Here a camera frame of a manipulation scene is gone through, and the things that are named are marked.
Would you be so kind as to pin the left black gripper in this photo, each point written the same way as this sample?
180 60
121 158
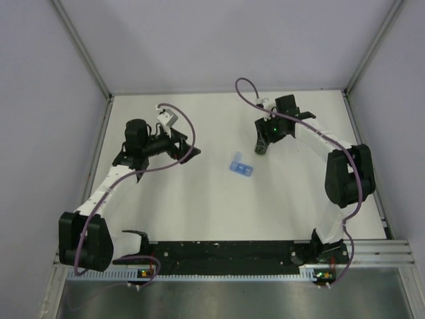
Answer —
174 137

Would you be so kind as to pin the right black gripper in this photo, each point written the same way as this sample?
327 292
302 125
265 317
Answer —
263 127

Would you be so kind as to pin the blue pill organizer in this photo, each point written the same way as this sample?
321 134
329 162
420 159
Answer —
238 167

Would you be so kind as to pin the green pill bottle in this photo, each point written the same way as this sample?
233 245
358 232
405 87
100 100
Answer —
261 149

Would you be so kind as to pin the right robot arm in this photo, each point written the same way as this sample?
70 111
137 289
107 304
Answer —
349 175

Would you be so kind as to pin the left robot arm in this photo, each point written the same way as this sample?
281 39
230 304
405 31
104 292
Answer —
94 235

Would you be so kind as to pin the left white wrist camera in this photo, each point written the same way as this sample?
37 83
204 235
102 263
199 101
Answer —
165 116

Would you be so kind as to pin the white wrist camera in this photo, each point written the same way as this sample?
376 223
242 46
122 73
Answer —
266 104
165 116

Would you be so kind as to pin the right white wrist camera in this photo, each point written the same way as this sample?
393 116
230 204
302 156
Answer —
266 104

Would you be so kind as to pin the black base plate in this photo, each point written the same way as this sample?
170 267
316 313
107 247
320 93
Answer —
242 257

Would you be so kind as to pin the grey cable duct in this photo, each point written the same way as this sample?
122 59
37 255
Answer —
143 273

